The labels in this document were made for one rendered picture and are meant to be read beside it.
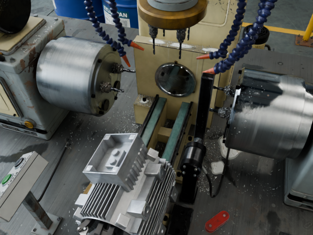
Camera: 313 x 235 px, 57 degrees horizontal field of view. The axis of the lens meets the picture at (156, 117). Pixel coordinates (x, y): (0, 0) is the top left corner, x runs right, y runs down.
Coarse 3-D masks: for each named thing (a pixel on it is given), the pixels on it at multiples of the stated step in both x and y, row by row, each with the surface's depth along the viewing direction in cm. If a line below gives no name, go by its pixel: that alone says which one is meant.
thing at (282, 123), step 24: (240, 72) 88; (264, 72) 82; (240, 96) 77; (264, 96) 76; (288, 96) 75; (312, 96) 76; (240, 120) 77; (264, 120) 76; (288, 120) 74; (312, 120) 74; (240, 144) 82; (264, 144) 79; (288, 144) 76
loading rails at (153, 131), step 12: (156, 96) 109; (156, 108) 106; (180, 108) 106; (192, 108) 109; (144, 120) 101; (156, 120) 103; (180, 120) 102; (144, 132) 99; (156, 132) 106; (168, 132) 108; (180, 132) 97; (168, 144) 95; (180, 144) 98; (168, 156) 92; (180, 156) 105; (180, 180) 98; (168, 216) 89
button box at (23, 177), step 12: (24, 156) 76; (36, 156) 74; (12, 168) 75; (24, 168) 71; (36, 168) 73; (12, 180) 69; (24, 180) 70; (36, 180) 73; (0, 192) 68; (12, 192) 68; (24, 192) 70; (0, 204) 65; (12, 204) 67; (0, 216) 65; (12, 216) 67
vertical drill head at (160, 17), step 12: (144, 0) 74; (156, 0) 70; (168, 0) 70; (180, 0) 69; (192, 0) 70; (204, 0) 74; (144, 12) 71; (156, 12) 70; (168, 12) 70; (180, 12) 70; (192, 12) 70; (204, 12) 73; (156, 24) 71; (168, 24) 70; (180, 24) 70; (192, 24) 71; (180, 36) 75; (180, 48) 79
